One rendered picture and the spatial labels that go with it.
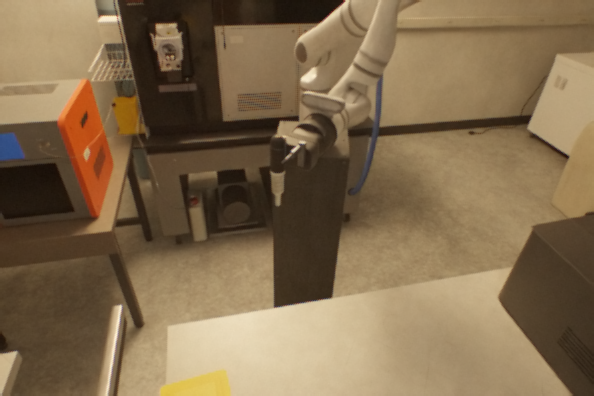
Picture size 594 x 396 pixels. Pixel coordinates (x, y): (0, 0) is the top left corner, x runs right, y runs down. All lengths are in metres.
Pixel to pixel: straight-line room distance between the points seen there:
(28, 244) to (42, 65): 1.87
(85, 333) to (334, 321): 1.54
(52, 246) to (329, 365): 1.17
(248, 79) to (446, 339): 1.50
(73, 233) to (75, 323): 0.76
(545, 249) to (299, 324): 0.58
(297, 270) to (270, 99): 0.97
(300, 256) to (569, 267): 0.86
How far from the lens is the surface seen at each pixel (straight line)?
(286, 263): 1.49
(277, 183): 0.66
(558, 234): 0.99
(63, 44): 3.27
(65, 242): 1.70
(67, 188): 1.65
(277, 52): 2.02
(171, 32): 1.89
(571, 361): 1.04
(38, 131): 1.55
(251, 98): 2.07
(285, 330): 0.97
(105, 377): 0.86
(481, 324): 1.09
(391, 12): 0.86
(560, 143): 4.13
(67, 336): 2.30
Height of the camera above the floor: 1.70
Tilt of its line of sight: 36 degrees down
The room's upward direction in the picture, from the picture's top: 2 degrees clockwise
